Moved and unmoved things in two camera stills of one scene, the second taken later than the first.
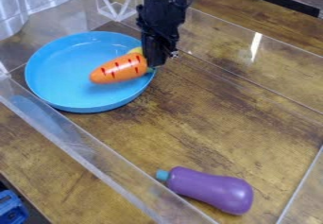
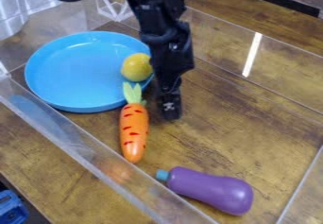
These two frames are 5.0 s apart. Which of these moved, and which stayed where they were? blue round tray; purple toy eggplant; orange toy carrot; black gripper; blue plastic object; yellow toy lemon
Moved: yellow toy lemon; black gripper; orange toy carrot
Stayed: purple toy eggplant; blue plastic object; blue round tray
